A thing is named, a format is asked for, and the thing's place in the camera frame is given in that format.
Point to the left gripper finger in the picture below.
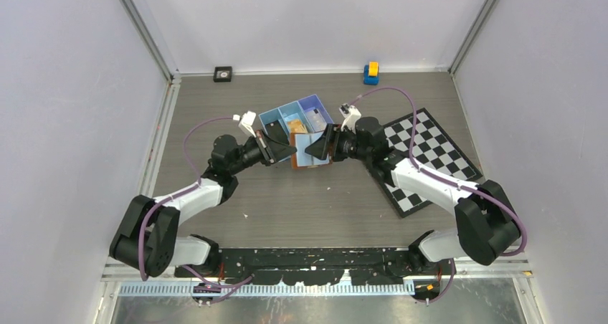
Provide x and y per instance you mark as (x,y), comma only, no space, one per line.
(278,139)
(281,153)

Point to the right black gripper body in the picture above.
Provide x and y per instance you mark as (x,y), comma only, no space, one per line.
(345,145)

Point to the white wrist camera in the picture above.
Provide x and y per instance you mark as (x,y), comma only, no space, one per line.
(245,122)
(350,117)

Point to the blue yellow toy block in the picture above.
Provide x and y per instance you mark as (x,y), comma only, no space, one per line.
(371,74)

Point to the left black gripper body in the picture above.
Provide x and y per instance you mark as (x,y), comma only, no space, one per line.
(258,150)

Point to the black white checkerboard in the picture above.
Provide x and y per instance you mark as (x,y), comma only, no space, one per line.
(434,148)

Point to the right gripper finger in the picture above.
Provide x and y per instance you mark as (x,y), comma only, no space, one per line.
(320,141)
(320,150)

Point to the blue three-compartment organizer box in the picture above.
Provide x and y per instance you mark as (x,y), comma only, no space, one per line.
(290,111)

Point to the small black square object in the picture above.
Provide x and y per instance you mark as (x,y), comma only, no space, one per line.
(222,74)

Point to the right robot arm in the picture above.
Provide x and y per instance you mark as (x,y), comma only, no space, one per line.
(486,224)

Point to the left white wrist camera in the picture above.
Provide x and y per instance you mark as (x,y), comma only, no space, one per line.
(245,122)

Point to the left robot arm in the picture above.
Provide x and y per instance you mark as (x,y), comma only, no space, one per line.
(147,237)

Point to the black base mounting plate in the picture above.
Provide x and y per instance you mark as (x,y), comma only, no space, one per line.
(314,266)

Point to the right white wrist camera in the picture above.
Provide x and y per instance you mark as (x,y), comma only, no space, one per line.
(350,117)

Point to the white item in box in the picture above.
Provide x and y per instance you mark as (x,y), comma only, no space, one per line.
(318,119)

